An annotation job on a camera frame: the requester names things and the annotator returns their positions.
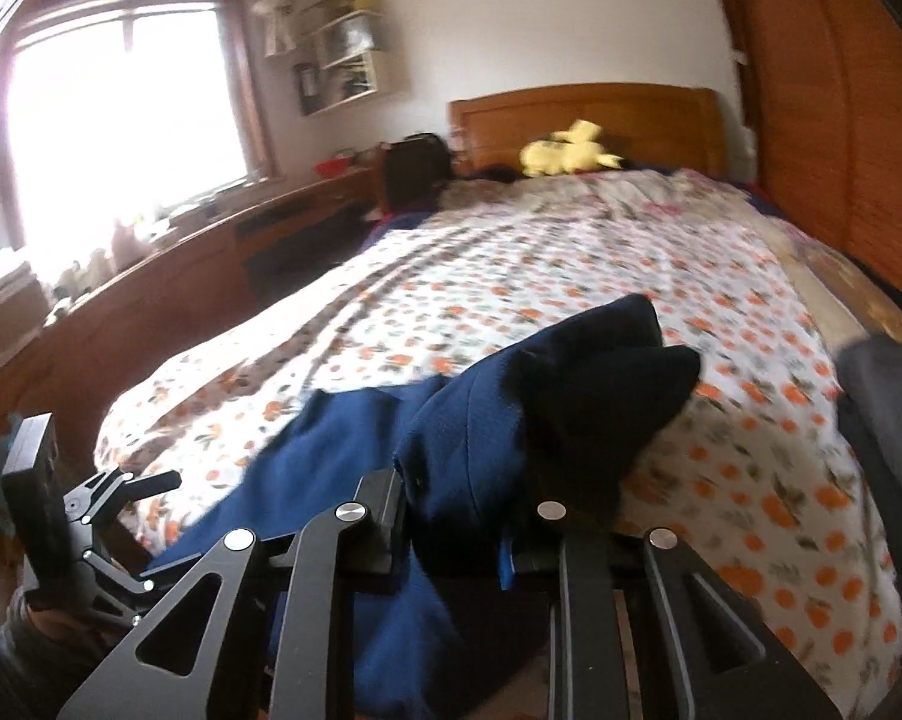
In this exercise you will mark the long wooden desk cabinet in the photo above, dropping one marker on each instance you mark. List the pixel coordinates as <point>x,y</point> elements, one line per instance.
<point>200,287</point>

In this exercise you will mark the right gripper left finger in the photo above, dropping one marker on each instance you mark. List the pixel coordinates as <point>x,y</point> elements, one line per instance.
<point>382,495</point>

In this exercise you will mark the navy blue blazer jacket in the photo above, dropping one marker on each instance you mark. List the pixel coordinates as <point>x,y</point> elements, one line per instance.
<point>561,415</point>

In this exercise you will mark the white wall shelf unit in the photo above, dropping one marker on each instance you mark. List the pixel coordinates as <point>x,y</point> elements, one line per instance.
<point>341,56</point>

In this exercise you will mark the wooden louvred wardrobe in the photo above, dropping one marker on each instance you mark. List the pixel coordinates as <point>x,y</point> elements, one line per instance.
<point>827,112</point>

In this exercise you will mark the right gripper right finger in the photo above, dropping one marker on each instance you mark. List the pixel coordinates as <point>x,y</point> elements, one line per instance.
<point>528,562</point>

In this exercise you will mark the black backpack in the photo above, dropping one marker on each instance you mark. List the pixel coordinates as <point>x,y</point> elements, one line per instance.
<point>415,169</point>

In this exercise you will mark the person's left hand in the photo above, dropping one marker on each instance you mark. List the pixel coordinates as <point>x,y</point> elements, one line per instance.
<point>52,630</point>

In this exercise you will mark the yellow Pikachu plush toy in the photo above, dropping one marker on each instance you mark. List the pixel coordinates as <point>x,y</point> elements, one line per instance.
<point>574,151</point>

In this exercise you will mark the orange floral bed sheet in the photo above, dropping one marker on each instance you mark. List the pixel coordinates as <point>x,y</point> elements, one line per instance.
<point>753,474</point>

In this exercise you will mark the red bowl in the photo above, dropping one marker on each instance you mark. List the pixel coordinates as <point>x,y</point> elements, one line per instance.
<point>333,168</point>

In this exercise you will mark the window with brown frame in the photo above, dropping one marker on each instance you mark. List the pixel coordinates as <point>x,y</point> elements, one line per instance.
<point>120,112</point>

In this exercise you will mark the pink floral quilt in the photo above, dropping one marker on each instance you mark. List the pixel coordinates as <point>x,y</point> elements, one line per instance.
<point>643,196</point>

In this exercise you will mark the tied white curtain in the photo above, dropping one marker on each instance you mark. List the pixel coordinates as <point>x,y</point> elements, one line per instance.
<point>280,25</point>

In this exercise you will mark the folded grey clothes pile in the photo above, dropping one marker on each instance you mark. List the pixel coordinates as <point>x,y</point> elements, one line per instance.
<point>869,413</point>

